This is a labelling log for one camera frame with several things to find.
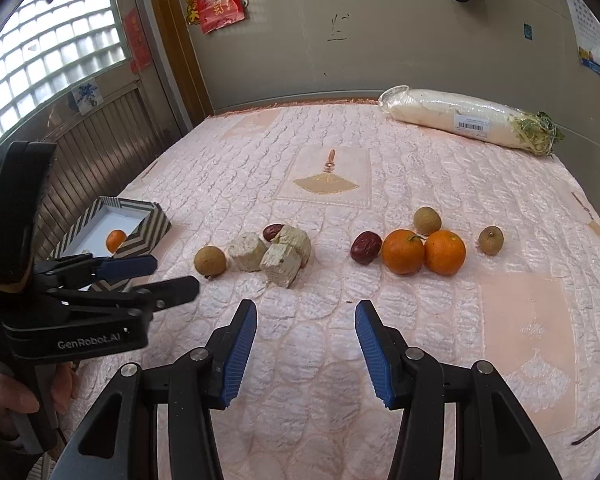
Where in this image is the brown wooden door frame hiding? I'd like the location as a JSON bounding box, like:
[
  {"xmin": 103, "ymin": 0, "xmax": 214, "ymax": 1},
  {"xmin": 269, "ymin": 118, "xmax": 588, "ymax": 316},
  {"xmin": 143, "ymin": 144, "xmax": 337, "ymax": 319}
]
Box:
[{"xmin": 127, "ymin": 0, "xmax": 216, "ymax": 128}]

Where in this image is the brown longan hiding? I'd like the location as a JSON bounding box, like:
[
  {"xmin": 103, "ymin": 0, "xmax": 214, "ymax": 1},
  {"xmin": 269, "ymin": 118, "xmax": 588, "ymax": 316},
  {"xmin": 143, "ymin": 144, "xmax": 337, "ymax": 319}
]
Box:
[
  {"xmin": 194, "ymin": 245, "xmax": 228, "ymax": 277},
  {"xmin": 478, "ymin": 225, "xmax": 505, "ymax": 257}
]

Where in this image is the glass block window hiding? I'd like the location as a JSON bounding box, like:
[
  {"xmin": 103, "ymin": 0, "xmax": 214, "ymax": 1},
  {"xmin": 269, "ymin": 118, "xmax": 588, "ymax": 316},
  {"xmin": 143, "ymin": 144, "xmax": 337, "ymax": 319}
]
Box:
[{"xmin": 0, "ymin": 0, "xmax": 136, "ymax": 161}]

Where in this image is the ribbed brown partition panel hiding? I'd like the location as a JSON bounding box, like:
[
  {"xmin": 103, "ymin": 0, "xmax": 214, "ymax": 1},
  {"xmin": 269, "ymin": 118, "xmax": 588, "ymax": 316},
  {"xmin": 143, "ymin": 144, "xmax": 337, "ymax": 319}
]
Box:
[{"xmin": 0, "ymin": 77, "xmax": 191, "ymax": 271}]

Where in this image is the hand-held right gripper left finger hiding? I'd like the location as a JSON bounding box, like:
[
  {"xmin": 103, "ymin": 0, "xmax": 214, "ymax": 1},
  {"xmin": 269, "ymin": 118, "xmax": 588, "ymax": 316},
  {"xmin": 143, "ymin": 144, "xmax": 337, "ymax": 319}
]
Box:
[{"xmin": 47, "ymin": 299, "xmax": 258, "ymax": 480}]

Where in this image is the striped cardboard box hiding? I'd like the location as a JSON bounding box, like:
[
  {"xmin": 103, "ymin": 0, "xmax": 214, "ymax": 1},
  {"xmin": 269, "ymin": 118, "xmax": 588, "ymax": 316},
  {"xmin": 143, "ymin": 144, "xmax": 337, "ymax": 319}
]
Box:
[{"xmin": 47, "ymin": 196, "xmax": 172, "ymax": 293}]

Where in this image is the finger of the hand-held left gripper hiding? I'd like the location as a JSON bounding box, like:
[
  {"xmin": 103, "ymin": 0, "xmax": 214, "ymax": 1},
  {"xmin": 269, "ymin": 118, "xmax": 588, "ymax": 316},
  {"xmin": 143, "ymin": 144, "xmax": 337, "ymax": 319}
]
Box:
[
  {"xmin": 34, "ymin": 254, "xmax": 159, "ymax": 293},
  {"xmin": 50, "ymin": 276, "xmax": 201, "ymax": 317}
]

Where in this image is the wrapped white daikon radish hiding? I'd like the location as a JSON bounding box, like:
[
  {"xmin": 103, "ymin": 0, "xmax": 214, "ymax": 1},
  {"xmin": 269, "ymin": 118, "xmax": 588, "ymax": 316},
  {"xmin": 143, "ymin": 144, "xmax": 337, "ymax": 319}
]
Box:
[{"xmin": 378, "ymin": 85, "xmax": 566, "ymax": 158}]

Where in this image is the blue and white sticker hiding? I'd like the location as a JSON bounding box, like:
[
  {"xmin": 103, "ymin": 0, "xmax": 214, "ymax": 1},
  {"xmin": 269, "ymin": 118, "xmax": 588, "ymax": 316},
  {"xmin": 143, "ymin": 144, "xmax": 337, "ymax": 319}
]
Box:
[{"xmin": 71, "ymin": 80, "xmax": 101, "ymax": 113}]

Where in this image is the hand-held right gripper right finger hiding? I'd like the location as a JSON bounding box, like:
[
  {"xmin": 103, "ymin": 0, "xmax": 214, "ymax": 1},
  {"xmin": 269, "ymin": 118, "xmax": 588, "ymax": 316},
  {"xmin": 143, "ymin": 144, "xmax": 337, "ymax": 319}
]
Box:
[{"xmin": 354, "ymin": 299, "xmax": 563, "ymax": 480}]

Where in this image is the large orange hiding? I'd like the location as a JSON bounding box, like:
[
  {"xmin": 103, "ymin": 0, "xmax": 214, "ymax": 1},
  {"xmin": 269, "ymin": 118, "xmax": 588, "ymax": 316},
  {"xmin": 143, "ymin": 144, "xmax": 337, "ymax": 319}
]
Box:
[
  {"xmin": 381, "ymin": 229, "xmax": 426, "ymax": 275},
  {"xmin": 424, "ymin": 230, "xmax": 467, "ymax": 277}
]

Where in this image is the brown kiwi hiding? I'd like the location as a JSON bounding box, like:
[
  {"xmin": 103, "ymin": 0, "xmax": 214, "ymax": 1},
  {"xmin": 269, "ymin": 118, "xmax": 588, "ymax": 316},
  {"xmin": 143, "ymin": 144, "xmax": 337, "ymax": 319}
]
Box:
[{"xmin": 413, "ymin": 206, "xmax": 443, "ymax": 236}]

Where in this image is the thin dark cable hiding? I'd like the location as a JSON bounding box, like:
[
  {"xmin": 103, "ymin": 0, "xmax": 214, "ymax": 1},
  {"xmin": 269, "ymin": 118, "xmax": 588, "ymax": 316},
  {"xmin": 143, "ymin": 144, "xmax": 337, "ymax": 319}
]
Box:
[{"xmin": 570, "ymin": 412, "xmax": 600, "ymax": 447}]

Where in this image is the person's left hand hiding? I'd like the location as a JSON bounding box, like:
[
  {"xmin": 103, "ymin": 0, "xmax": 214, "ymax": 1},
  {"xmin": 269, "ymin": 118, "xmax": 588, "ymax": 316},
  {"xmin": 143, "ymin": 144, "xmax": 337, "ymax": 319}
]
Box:
[{"xmin": 0, "ymin": 357, "xmax": 78, "ymax": 441}]

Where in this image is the wall calendar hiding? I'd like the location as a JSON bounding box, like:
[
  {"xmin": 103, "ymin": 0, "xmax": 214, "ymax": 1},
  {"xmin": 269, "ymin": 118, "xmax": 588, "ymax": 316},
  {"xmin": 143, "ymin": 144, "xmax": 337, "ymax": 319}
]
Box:
[{"xmin": 562, "ymin": 0, "xmax": 600, "ymax": 79}]

